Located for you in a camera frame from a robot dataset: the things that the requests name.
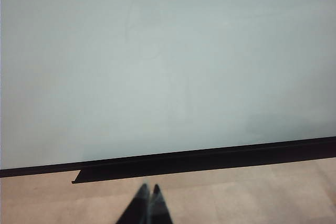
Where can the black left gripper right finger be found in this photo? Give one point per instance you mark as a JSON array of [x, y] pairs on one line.
[[159, 208]]

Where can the large glass whiteboard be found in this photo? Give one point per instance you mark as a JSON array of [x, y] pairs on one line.
[[157, 64]]

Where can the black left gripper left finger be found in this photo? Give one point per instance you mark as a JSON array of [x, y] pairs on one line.
[[137, 205]]

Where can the long black marker tray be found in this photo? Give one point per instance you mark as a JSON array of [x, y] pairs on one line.
[[183, 163]]

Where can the black table edge frame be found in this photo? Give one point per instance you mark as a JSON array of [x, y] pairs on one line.
[[39, 171]]

